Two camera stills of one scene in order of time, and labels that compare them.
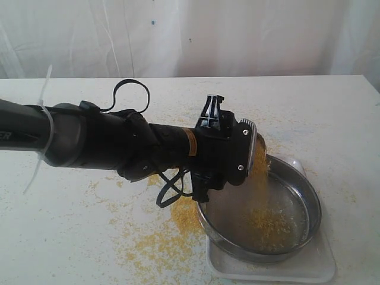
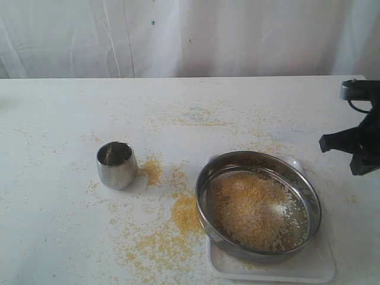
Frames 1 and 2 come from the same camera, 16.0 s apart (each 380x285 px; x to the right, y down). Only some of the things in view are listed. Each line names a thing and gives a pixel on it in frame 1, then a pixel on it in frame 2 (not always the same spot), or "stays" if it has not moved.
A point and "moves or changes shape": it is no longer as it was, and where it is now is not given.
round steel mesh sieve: x=272 y=214 stays
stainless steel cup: x=261 y=167 moves or changes shape
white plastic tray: x=315 y=263 stays
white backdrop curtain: x=134 y=38 stays
